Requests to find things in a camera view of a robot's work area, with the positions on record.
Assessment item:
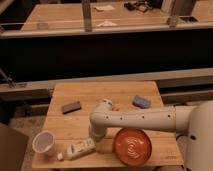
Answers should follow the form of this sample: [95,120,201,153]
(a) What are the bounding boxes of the orange ceramic bowl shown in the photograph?
[113,128,152,166]

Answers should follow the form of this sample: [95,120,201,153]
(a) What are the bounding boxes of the white lotion bottle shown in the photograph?
[57,138,96,161]

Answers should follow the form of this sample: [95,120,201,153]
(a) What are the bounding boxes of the blue sponge block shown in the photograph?
[132,95,151,109]

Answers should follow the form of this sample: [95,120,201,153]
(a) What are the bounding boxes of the grey rectangular block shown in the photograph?
[61,101,81,114]

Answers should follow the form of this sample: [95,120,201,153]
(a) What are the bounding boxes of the metal post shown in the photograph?
[167,0,197,28]
[82,0,92,32]

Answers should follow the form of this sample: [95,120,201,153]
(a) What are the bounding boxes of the clear plastic cup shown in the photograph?
[32,131,55,156]

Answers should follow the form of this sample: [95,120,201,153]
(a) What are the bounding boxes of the white paper on far table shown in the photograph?
[94,5,115,11]

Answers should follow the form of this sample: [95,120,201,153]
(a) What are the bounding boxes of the black tools on far table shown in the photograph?
[124,0,153,13]

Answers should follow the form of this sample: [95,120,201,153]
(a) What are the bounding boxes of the metal clamp left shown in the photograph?
[0,68,27,88]

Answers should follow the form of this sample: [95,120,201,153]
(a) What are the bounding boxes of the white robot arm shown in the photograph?
[89,99,213,171]

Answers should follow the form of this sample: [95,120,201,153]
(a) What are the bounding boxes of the metal post centre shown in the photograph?
[82,0,92,32]

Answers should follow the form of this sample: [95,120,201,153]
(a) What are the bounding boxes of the white crumpled paper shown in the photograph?
[97,20,117,27]

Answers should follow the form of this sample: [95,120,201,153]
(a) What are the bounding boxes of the metal post right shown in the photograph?
[167,0,197,28]

